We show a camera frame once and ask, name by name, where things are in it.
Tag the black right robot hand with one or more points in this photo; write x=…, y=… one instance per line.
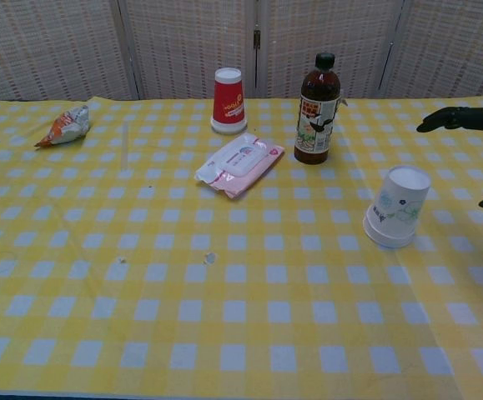
x=454, y=118

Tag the woven folding screen panel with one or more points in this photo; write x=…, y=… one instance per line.
x=454, y=46
x=45, y=46
x=349, y=33
x=187, y=37

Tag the brown tea bottle black cap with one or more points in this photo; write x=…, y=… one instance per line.
x=318, y=121

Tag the brass screen hinge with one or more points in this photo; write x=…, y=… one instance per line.
x=256, y=38

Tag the pink wet wipes pack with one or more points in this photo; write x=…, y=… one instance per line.
x=241, y=164

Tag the red paper cup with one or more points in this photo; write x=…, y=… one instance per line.
x=228, y=104

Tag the yellow checked tablecloth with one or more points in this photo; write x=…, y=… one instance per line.
x=224, y=291

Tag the clear wrapped straw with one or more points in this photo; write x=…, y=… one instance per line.
x=124, y=146

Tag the crumpled orange snack bag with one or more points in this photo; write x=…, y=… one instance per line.
x=66, y=127

